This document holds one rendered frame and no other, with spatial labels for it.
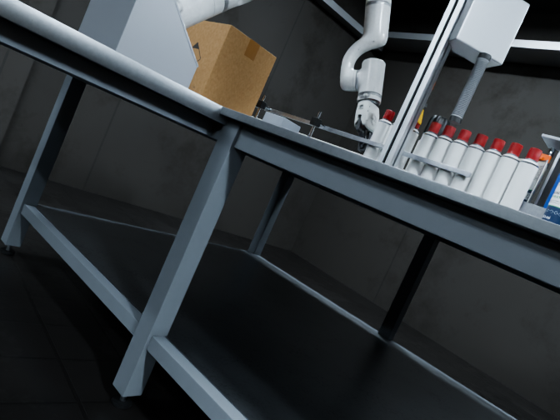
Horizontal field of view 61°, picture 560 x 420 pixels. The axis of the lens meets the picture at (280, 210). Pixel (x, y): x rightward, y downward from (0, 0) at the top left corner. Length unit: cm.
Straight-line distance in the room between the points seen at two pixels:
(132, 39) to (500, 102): 365
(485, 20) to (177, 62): 87
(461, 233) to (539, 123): 348
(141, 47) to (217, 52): 49
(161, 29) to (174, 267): 59
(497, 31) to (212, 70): 88
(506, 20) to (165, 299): 123
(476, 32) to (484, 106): 301
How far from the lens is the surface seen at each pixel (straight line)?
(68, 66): 113
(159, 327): 131
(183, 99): 118
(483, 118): 450
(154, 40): 128
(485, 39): 157
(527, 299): 396
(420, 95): 150
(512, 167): 150
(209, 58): 172
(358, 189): 96
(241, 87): 177
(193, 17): 143
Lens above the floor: 74
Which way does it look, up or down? 4 degrees down
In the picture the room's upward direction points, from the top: 24 degrees clockwise
